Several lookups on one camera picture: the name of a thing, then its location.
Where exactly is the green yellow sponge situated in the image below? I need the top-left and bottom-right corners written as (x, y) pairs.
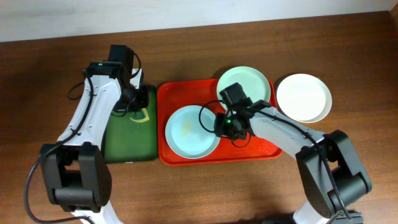
top-left (130, 108), bottom-right (149, 123)

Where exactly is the light blue round plate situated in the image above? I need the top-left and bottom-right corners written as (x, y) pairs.
top-left (165, 105), bottom-right (221, 159)

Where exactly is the white round plate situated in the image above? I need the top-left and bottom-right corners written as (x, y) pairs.
top-left (276, 73), bottom-right (333, 123)

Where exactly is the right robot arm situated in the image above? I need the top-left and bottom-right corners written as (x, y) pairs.
top-left (214, 83), bottom-right (372, 223)

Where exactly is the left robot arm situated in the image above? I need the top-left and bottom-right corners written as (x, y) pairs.
top-left (36, 45), bottom-right (149, 223)

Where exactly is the dark green plastic tray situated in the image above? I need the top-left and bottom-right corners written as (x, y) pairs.
top-left (101, 85), bottom-right (158, 164)

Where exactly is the red plastic tray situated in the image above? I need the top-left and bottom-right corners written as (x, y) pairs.
top-left (157, 79), bottom-right (282, 166)

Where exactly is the mint green round plate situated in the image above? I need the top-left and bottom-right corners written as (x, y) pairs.
top-left (216, 66), bottom-right (271, 102)

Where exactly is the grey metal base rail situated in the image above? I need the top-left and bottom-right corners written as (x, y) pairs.
top-left (327, 212), bottom-right (364, 224)

